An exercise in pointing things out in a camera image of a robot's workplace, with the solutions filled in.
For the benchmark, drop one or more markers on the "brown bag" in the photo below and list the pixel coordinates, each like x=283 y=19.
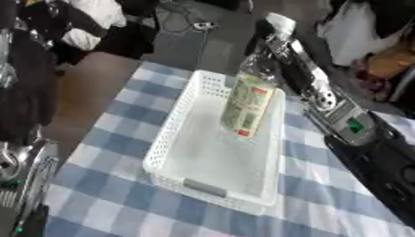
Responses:
x=390 y=61

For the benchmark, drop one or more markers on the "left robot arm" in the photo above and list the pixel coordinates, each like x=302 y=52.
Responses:
x=27 y=172

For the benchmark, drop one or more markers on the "white bag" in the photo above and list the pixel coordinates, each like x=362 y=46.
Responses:
x=356 y=31

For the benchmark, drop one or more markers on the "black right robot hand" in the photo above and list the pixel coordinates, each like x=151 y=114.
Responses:
x=296 y=81

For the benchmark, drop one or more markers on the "white perforated plastic basket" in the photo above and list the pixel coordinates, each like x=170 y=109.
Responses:
x=216 y=154

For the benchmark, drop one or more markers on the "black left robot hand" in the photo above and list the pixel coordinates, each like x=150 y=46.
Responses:
x=24 y=92

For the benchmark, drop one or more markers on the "person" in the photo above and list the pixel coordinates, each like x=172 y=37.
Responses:
x=102 y=21

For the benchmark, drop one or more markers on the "clear plastic bottle green label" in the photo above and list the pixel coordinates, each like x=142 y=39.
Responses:
x=247 y=108

